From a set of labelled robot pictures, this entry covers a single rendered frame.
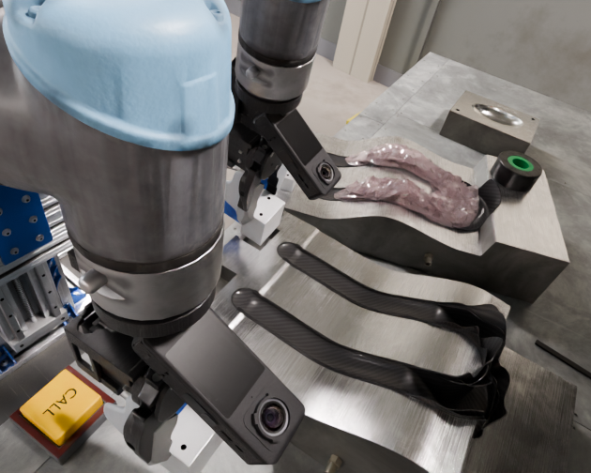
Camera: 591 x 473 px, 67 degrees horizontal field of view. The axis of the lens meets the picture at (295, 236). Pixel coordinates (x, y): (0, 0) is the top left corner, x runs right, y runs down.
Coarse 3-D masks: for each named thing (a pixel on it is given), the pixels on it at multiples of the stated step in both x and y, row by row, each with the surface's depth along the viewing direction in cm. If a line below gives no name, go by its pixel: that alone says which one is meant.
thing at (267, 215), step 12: (264, 192) 62; (228, 204) 62; (264, 204) 61; (276, 204) 61; (264, 216) 60; (276, 216) 62; (252, 228) 61; (264, 228) 60; (252, 240) 64; (264, 240) 64
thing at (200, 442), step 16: (192, 416) 39; (176, 432) 38; (192, 432) 38; (208, 432) 38; (176, 448) 37; (192, 448) 37; (208, 448) 39; (160, 464) 41; (176, 464) 38; (192, 464) 37
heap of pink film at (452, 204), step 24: (384, 144) 86; (408, 168) 82; (432, 168) 84; (336, 192) 80; (360, 192) 76; (384, 192) 75; (408, 192) 74; (432, 192) 80; (456, 192) 80; (432, 216) 75; (456, 216) 76
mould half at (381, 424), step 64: (256, 256) 62; (320, 256) 65; (320, 320) 57; (384, 320) 57; (320, 384) 51; (512, 384) 58; (320, 448) 51; (384, 448) 43; (448, 448) 43; (512, 448) 52
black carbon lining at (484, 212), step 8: (336, 160) 89; (344, 160) 89; (488, 184) 82; (496, 184) 80; (480, 192) 84; (488, 192) 82; (496, 192) 80; (328, 200) 79; (336, 200) 79; (480, 200) 84; (488, 200) 82; (496, 200) 80; (480, 208) 82; (488, 208) 82; (496, 208) 76; (480, 216) 81; (488, 216) 81; (472, 224) 79; (480, 224) 79
